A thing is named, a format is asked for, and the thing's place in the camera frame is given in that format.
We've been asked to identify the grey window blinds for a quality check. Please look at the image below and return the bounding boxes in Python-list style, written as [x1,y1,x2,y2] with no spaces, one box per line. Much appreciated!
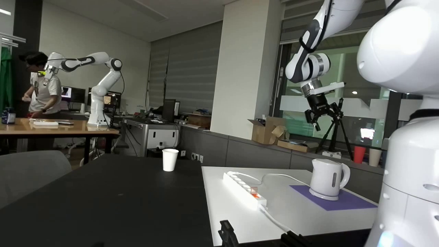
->
[149,21,223,114]

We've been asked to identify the grey chair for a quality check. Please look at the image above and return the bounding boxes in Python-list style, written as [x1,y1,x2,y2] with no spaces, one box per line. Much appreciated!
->
[0,150,73,210]

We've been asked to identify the white paper cup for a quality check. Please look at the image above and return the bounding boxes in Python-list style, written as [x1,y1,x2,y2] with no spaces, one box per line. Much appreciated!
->
[162,149,179,172]

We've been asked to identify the wooden table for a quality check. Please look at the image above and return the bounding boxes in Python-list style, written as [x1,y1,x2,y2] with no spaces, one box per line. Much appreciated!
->
[0,118,120,165]

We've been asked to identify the black clamp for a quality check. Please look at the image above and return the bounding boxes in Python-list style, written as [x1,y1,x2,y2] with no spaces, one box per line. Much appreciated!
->
[218,220,241,247]
[280,230,313,247]

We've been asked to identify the open cardboard box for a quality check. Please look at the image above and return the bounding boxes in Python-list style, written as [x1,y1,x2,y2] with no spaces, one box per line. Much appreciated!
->
[247,116,289,145]

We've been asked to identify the black table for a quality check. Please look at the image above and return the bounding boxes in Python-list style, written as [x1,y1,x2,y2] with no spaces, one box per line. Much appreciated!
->
[0,154,214,247]

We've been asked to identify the beige cup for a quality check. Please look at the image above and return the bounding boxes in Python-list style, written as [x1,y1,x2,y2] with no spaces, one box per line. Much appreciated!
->
[368,148,382,167]

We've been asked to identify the white kettle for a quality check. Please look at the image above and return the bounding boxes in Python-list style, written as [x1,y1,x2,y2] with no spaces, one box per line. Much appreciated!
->
[309,158,351,201]

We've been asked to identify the flat cardboard box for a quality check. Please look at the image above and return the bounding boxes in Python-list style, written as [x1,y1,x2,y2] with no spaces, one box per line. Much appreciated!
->
[277,139,320,153]

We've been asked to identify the white kettle cable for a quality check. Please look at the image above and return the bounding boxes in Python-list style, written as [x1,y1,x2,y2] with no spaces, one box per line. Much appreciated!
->
[227,170,311,188]

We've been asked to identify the purple mat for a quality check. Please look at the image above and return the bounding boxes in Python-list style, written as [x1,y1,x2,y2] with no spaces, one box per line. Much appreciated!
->
[290,185,378,211]

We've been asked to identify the person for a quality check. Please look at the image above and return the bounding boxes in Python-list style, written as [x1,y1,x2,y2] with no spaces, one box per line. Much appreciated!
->
[19,51,62,120]

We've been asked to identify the blue jar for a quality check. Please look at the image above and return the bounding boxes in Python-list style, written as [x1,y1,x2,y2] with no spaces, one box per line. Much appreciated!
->
[1,107,16,125]

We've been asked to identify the black computer tower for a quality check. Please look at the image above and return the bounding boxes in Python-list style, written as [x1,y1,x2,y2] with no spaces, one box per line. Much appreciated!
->
[162,99,181,122]

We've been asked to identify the camera on tripod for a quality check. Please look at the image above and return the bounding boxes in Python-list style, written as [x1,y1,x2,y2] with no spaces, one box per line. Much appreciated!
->
[315,98,354,161]

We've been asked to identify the white power strip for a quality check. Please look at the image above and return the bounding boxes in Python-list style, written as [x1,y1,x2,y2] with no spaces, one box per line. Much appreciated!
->
[223,172,268,211]

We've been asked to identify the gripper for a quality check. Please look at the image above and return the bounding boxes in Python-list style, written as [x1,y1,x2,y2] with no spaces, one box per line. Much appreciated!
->
[305,93,332,132]

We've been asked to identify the grey metal cabinet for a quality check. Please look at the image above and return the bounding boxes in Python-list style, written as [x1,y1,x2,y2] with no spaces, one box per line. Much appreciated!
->
[123,118,181,157]

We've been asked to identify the red cup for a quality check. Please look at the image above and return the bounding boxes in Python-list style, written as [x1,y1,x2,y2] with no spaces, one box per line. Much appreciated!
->
[353,146,367,164]

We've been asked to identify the white power strip cable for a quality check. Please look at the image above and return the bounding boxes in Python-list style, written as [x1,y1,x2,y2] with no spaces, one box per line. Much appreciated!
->
[259,204,293,234]

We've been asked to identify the row of monitors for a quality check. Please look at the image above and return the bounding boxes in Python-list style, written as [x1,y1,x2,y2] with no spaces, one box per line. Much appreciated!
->
[61,86,122,109]

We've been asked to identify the window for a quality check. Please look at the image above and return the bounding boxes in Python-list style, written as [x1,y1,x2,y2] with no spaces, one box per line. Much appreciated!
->
[273,30,424,162]

